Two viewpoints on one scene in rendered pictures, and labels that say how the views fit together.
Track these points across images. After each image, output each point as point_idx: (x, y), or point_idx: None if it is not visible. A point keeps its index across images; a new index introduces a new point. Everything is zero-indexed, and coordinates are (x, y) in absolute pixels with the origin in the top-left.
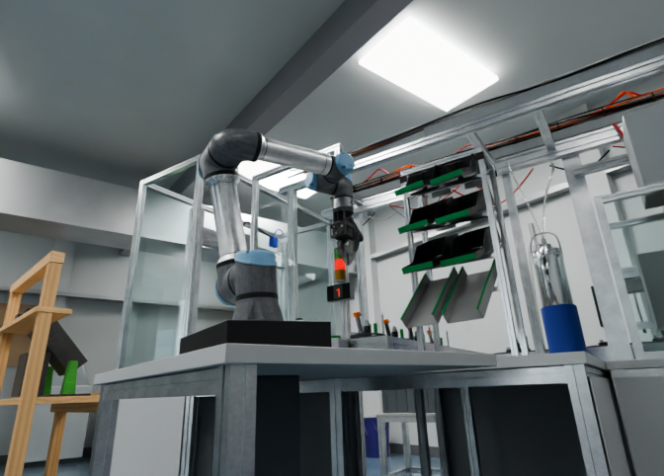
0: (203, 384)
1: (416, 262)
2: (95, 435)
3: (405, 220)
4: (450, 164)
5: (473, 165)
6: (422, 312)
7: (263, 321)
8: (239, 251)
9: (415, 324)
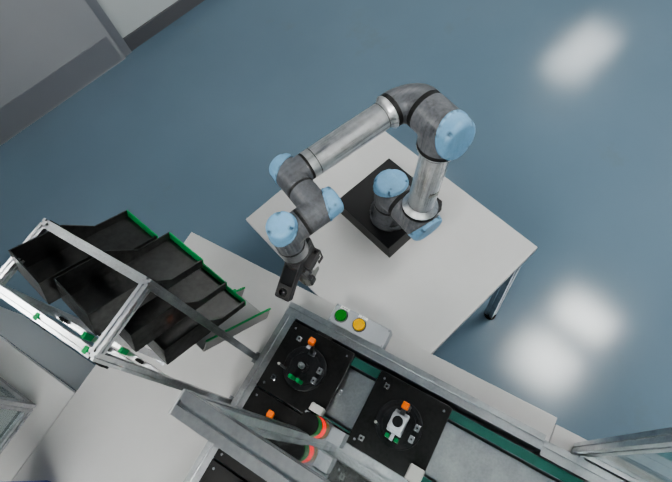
0: None
1: (215, 323)
2: None
3: (195, 310)
4: (64, 269)
5: (78, 233)
6: (243, 318)
7: (373, 171)
8: (401, 171)
9: (257, 312)
